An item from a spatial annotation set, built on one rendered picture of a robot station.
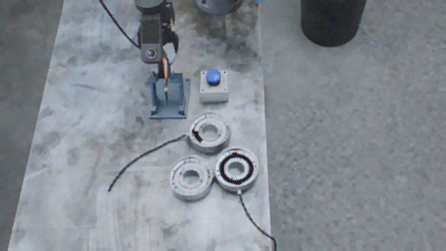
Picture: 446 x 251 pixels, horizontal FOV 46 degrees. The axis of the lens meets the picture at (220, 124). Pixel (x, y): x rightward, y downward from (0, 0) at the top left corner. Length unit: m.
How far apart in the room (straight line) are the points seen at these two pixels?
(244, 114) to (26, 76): 1.55
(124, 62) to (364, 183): 1.12
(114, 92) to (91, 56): 0.15
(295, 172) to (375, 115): 0.45
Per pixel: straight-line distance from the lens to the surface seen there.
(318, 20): 2.44
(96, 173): 1.34
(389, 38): 2.65
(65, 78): 1.54
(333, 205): 2.13
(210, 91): 1.36
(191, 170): 1.27
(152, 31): 1.20
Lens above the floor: 1.93
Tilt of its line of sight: 57 degrees down
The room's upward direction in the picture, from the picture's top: 8 degrees counter-clockwise
